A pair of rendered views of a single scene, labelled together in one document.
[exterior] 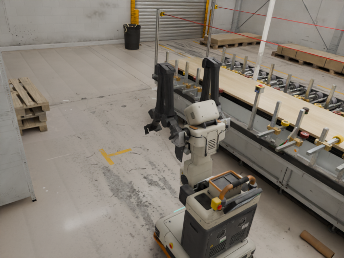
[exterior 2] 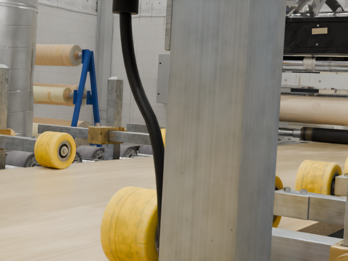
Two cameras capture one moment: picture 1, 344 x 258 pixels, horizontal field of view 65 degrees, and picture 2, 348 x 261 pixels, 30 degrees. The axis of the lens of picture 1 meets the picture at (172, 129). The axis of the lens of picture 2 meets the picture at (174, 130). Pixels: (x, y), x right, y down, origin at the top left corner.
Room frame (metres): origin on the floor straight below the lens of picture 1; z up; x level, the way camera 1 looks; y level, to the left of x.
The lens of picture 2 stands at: (2.42, -0.94, 1.07)
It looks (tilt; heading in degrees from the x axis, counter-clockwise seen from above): 3 degrees down; 248
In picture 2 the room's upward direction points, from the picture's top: 3 degrees clockwise
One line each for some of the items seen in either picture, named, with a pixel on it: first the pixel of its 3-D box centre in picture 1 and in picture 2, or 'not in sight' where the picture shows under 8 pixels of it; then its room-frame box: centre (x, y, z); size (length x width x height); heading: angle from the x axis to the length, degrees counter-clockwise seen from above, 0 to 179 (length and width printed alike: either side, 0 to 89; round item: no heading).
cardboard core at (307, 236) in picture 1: (316, 244); not in sight; (1.76, -1.45, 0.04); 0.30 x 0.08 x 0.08; 36
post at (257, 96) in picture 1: (254, 111); not in sight; (2.72, -0.88, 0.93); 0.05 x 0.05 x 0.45; 36
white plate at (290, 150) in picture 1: (285, 147); not in sight; (2.31, -1.14, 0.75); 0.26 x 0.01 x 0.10; 36
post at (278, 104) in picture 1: (273, 122); not in sight; (2.50, -1.03, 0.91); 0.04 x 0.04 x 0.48; 36
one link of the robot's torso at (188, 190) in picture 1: (192, 186); not in sight; (1.70, -0.20, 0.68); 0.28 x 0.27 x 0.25; 126
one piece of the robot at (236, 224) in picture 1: (217, 212); not in sight; (1.53, -0.40, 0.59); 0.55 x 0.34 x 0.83; 126
